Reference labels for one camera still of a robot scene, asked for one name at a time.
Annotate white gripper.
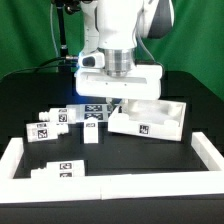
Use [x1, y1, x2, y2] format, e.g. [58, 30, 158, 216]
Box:
[75, 52, 163, 100]

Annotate white square table top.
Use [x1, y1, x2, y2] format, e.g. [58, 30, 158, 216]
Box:
[108, 100, 186, 141]

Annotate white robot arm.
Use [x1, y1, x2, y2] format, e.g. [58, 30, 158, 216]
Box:
[75, 0, 174, 100]

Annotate white marker sheet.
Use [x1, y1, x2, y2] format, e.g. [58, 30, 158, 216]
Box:
[67, 104, 112, 122]

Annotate green backdrop curtain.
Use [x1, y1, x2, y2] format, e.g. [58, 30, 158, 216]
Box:
[0, 0, 224, 100]

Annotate white U-shaped fence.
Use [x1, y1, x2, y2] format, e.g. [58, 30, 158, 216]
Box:
[0, 132, 224, 203]

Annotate black camera stand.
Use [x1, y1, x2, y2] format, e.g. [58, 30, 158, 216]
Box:
[50, 0, 71, 73]

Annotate black cable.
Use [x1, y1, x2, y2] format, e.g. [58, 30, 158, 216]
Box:
[0, 55, 79, 81]

